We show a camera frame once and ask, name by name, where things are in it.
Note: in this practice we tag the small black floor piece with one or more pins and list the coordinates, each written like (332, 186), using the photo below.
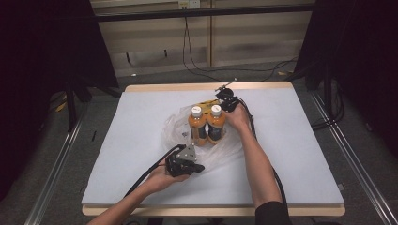
(94, 135)

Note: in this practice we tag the black curtain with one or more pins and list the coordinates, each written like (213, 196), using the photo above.
(359, 62)
(37, 62)

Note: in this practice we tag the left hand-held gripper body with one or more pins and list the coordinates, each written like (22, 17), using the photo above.
(183, 162)

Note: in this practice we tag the clear plastic bag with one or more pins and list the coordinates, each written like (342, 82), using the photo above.
(212, 153)

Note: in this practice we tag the aluminium floor rail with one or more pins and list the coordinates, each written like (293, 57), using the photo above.
(53, 178)
(353, 159)

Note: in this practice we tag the wooden table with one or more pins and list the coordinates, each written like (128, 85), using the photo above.
(206, 211)

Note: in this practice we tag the yellow floor tape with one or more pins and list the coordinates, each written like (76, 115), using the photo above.
(61, 107)

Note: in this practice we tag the orange juice bottle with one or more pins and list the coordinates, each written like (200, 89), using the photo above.
(197, 125)
(216, 123)

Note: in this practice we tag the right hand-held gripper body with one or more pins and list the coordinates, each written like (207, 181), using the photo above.
(227, 98)

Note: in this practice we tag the white table mat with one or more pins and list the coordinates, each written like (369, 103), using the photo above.
(125, 125)

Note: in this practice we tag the black horizontal bar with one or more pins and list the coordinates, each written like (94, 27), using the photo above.
(200, 12)

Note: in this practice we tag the person's right hand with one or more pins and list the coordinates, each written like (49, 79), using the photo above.
(238, 118)

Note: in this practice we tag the wall power outlet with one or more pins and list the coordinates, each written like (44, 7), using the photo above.
(189, 3)

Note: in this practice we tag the yellow box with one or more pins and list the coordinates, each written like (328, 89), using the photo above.
(208, 105)

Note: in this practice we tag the black metal stand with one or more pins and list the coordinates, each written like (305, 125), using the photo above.
(327, 90)
(71, 106)

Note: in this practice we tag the person's left hand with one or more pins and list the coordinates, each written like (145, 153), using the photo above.
(165, 181)

